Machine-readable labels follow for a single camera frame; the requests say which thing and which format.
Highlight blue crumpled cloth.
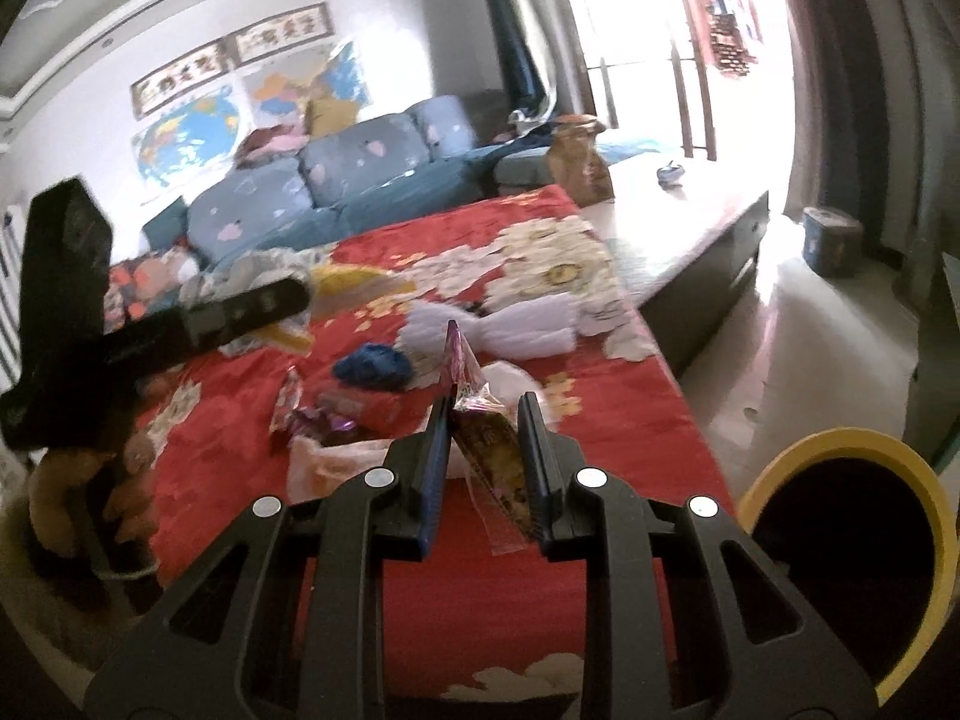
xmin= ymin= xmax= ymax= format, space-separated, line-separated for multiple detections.
xmin=334 ymin=343 xmax=412 ymax=392

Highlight dark teal cushion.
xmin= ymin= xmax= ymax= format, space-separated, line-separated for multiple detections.
xmin=142 ymin=197 xmax=190 ymax=245

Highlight blue round tin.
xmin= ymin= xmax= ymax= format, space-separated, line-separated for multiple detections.
xmin=802 ymin=206 xmax=865 ymax=277

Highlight purple foil wrapper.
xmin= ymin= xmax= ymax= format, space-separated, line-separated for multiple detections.
xmin=292 ymin=405 xmax=362 ymax=448

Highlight red hanging decoration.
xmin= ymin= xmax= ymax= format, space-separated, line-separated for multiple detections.
xmin=670 ymin=0 xmax=760 ymax=80

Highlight brown paper bag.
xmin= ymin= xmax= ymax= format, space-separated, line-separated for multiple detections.
xmin=547 ymin=114 xmax=614 ymax=205

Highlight pink clothes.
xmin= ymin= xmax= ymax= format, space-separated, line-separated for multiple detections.
xmin=236 ymin=124 xmax=310 ymax=167

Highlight grey tv cabinet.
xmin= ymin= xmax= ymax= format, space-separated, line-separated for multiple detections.
xmin=902 ymin=251 xmax=960 ymax=460

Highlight yellow paper piece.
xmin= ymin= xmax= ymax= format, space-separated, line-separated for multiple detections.
xmin=311 ymin=262 xmax=415 ymax=302

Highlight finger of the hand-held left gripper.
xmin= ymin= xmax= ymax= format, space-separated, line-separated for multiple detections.
xmin=180 ymin=275 xmax=313 ymax=350

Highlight dark blue curtain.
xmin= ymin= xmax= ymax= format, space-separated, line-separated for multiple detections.
xmin=475 ymin=0 xmax=557 ymax=103

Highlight grey cloth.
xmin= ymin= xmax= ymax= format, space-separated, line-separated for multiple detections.
xmin=178 ymin=247 xmax=317 ymax=355

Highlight pale coffee table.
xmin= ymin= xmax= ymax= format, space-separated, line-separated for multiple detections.
xmin=577 ymin=141 xmax=771 ymax=370

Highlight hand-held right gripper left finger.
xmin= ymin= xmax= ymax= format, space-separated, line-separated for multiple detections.
xmin=82 ymin=388 xmax=458 ymax=720

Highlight white radiator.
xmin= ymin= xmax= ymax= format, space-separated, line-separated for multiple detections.
xmin=0 ymin=202 xmax=25 ymax=391

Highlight country map poster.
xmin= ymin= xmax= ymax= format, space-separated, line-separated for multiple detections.
xmin=244 ymin=37 xmax=373 ymax=122

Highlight red floral blanket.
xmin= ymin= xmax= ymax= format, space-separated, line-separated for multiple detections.
xmin=105 ymin=184 xmax=740 ymax=720

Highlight clear purple yellow snack packet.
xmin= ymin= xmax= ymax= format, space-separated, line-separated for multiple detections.
xmin=446 ymin=320 xmax=538 ymax=557

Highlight thin white plastic bag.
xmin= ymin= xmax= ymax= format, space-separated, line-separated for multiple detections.
xmin=289 ymin=360 xmax=527 ymax=503

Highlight yellow cushion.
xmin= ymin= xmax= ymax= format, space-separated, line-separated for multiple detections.
xmin=304 ymin=96 xmax=362 ymax=138

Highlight person's left hand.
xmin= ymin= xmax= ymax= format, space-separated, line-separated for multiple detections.
xmin=30 ymin=390 xmax=160 ymax=563

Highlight colourful patterned cloth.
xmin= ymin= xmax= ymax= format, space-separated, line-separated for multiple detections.
xmin=103 ymin=240 xmax=205 ymax=332

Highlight framed calligraphy picture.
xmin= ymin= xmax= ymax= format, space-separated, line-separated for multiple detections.
xmin=131 ymin=41 xmax=230 ymax=119
xmin=229 ymin=2 xmax=332 ymax=65

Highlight dark grey curtain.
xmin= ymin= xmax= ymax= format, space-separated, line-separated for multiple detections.
xmin=776 ymin=0 xmax=912 ymax=256

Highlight pink candy wrapper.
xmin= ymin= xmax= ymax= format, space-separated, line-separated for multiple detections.
xmin=271 ymin=366 xmax=305 ymax=433

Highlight yellow trash bin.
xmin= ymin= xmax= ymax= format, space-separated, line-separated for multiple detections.
xmin=739 ymin=429 xmax=955 ymax=713

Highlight blue patterned sofa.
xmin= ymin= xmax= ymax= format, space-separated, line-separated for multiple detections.
xmin=142 ymin=95 xmax=661 ymax=271

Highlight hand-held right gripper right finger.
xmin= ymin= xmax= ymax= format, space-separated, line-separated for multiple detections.
xmin=517 ymin=392 xmax=878 ymax=720

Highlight world map poster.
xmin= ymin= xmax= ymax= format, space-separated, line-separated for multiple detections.
xmin=131 ymin=90 xmax=250 ymax=188

